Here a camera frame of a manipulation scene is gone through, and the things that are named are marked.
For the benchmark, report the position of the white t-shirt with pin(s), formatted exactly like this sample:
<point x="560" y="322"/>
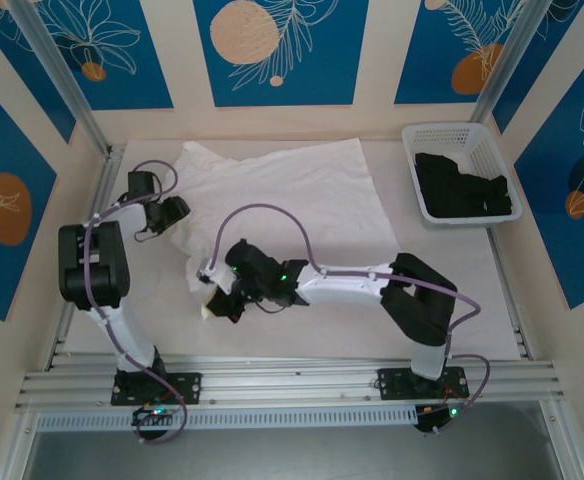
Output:
<point x="297" y="200"/>

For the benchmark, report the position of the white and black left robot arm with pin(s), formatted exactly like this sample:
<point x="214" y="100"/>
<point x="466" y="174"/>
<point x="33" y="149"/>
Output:
<point x="92" y="265"/>

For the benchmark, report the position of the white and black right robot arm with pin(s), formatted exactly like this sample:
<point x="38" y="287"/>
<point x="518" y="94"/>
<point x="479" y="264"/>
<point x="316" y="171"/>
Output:
<point x="342" y="287"/>

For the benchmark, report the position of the black controller board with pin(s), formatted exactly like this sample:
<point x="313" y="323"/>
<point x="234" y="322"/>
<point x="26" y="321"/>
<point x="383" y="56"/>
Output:
<point x="437" y="417"/>
<point x="152" y="415"/>

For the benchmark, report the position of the black cloth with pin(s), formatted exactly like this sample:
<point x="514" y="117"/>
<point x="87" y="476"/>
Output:
<point x="462" y="190"/>

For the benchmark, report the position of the white plastic basket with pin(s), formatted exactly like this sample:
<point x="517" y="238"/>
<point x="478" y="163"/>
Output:
<point x="492" y="145"/>

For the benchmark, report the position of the aluminium side rail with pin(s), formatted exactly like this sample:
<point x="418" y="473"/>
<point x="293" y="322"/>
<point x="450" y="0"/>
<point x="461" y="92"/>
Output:
<point x="104" y="180"/>
<point x="504" y="280"/>

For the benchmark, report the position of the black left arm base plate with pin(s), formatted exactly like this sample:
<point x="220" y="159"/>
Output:
<point x="192" y="387"/>

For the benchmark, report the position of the aluminium rail beam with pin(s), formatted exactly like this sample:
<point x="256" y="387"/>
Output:
<point x="292" y="385"/>

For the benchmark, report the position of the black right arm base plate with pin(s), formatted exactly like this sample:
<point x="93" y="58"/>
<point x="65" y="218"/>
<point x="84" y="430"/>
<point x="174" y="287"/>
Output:
<point x="392" y="385"/>

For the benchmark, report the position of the aluminium frame post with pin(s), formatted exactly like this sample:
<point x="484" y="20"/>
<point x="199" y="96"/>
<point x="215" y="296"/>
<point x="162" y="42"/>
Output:
<point x="62" y="75"/>
<point x="502" y="65"/>

